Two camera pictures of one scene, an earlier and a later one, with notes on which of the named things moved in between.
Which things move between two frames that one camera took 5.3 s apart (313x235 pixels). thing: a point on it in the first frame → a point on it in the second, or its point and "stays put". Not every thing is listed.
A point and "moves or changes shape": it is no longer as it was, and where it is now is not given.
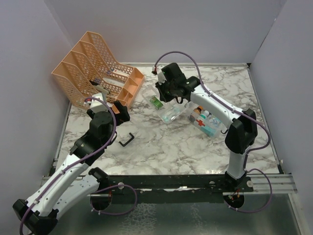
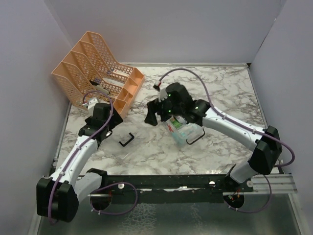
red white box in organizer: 115,71 stays put
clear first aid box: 204,120 moves or changes shape
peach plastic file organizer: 90,70 stays put
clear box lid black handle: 126,143 stays put
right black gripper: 164,96 → 154,106
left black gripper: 123,116 → 116,119
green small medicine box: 156,102 moves or changes shape
